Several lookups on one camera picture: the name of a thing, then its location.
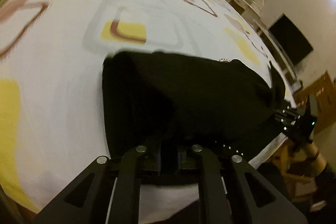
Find black pants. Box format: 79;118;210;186
102;51;285;185

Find person's right hand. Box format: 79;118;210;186
296;141;327;177

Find black television screen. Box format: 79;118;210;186
268;14;314;66

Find white dressing table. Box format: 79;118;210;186
226;0;303;93

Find patterned white bed sheet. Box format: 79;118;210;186
0;0;297;222

